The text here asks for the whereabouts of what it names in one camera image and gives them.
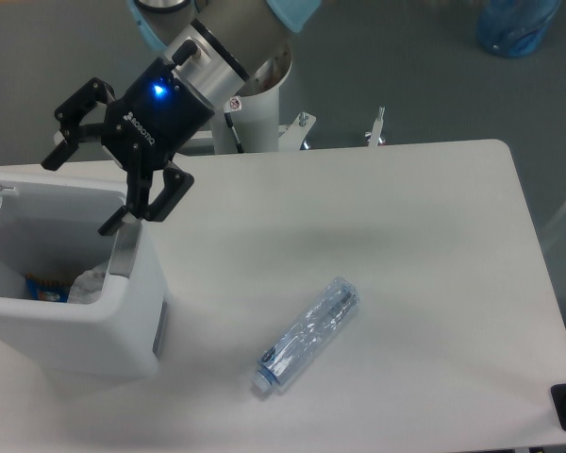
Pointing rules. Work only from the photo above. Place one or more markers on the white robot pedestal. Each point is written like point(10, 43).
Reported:
point(249, 121)

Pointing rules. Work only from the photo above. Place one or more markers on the clear plastic water bottle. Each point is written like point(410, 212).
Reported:
point(284, 361)

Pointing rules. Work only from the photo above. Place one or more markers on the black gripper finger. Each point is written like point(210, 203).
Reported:
point(70, 115)
point(137, 206)

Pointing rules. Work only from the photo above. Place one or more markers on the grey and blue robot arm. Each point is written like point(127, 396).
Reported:
point(207, 58)

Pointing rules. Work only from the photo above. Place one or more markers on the clear plastic bag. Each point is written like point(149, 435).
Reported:
point(88, 286)

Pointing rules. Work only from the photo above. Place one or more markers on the white pedestal base frame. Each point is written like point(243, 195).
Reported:
point(294, 135)

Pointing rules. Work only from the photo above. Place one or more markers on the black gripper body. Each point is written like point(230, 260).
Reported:
point(157, 114)

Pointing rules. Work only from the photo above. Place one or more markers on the white trash can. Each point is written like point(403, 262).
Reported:
point(49, 229)

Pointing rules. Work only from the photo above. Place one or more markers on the blue snack wrapper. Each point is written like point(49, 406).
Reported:
point(48, 290)

